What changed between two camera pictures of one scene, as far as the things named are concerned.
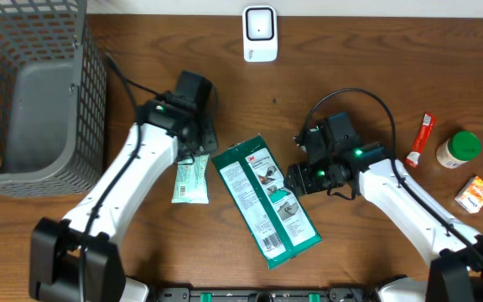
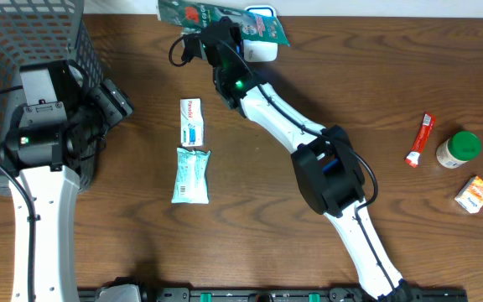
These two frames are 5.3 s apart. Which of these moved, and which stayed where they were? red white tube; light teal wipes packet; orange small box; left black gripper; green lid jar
Moved: left black gripper
Stayed: red white tube; light teal wipes packet; orange small box; green lid jar
